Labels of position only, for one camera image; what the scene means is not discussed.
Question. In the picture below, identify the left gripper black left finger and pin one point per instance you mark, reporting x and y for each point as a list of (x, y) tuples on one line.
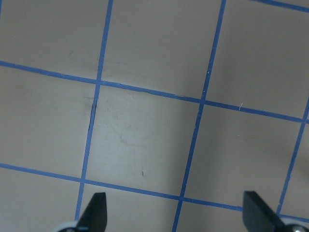
[(94, 217)]

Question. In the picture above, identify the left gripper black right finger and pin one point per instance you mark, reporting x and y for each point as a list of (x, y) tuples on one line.
[(257, 216)]

